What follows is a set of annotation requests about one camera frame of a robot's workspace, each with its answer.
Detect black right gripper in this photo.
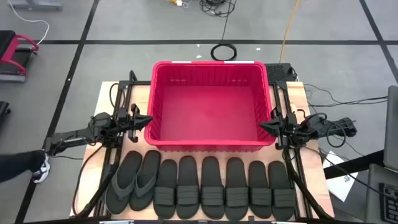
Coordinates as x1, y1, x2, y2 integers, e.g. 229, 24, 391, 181
259, 107, 301, 150

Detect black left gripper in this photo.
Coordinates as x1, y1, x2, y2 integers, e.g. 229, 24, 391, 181
116, 103, 154, 143

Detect black flip-flop sandal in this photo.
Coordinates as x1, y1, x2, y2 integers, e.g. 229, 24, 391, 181
104, 151, 143, 215
129, 150, 162, 212

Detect black slide sandal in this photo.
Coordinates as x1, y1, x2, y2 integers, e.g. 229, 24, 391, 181
248, 160, 273, 220
176, 156, 200, 220
200, 156, 226, 220
267, 160, 296, 222
224, 157, 249, 222
152, 159, 178, 220

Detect red plastic bin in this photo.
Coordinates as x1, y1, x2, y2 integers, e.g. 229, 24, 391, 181
144, 60, 277, 153

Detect black perforated box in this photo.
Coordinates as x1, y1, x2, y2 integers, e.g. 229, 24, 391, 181
264, 63, 296, 83

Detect white paper sheet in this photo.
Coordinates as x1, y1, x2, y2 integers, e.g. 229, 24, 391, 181
323, 151, 359, 202

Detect black desk beam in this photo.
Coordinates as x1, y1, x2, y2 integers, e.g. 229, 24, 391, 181
323, 149, 385, 180

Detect person's shoe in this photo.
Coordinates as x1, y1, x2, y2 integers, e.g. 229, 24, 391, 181
32, 154, 51, 184

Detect grey monitor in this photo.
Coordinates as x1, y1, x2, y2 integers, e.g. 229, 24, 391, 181
382, 85, 398, 172

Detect white power adapter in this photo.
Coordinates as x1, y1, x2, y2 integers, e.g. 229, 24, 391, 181
167, 0, 191, 9

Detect grey desk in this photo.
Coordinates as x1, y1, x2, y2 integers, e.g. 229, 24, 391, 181
364, 163, 398, 224

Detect person's leg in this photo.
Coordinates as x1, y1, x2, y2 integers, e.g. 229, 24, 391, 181
0, 149, 47, 183

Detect black keyboard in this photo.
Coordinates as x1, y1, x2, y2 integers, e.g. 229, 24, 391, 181
378, 182, 398, 223

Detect red and black cart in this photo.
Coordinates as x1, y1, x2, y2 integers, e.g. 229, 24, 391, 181
0, 30, 40, 83

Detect grey metal table foot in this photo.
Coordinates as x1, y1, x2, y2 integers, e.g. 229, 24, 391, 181
11, 0, 63, 12

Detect black aluminium frame rail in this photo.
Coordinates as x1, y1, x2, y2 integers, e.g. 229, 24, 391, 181
267, 80, 334, 220
83, 70, 154, 218

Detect thin black floor cables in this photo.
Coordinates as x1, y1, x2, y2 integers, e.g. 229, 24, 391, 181
303, 83, 389, 108

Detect coiled black cable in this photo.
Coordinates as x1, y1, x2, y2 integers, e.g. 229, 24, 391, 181
210, 42, 238, 62

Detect yellow floor cable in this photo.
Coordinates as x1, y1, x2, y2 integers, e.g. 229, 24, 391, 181
279, 0, 301, 63

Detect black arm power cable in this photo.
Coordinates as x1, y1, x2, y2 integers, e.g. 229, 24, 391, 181
72, 144, 105, 217

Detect black cable bundle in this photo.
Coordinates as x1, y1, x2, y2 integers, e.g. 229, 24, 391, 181
198, 0, 238, 18

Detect white floor cable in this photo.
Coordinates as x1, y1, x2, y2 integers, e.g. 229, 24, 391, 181
7, 0, 50, 46

